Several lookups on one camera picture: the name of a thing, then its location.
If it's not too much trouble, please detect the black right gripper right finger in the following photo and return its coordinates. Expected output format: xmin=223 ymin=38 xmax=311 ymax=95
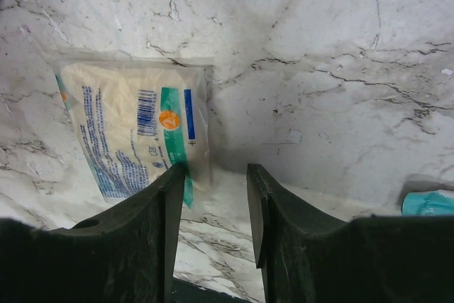
xmin=247 ymin=164 xmax=453 ymax=302

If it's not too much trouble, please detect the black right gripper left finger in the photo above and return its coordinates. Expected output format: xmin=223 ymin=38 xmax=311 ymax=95
xmin=1 ymin=164 xmax=185 ymax=302

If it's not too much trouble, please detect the cream gloves green stripe packet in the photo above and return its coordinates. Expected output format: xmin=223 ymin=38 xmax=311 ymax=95
xmin=49 ymin=49 xmax=213 ymax=206

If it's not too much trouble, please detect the teal small wrapper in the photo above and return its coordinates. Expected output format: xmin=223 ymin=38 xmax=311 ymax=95
xmin=401 ymin=189 xmax=454 ymax=216

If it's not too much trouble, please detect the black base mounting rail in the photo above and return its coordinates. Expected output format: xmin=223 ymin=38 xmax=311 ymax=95
xmin=171 ymin=278 xmax=248 ymax=303

